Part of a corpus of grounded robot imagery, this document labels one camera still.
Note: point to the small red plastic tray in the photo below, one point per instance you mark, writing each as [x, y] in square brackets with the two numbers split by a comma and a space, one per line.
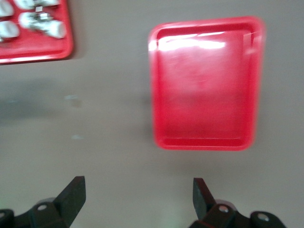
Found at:
[202, 107]

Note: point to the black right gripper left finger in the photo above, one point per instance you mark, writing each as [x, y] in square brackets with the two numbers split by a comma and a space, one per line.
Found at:
[71, 197]

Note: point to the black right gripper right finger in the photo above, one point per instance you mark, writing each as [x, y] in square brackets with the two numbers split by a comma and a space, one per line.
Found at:
[202, 199]

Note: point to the large red plastic tray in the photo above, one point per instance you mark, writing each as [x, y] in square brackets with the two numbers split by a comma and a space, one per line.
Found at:
[35, 50]

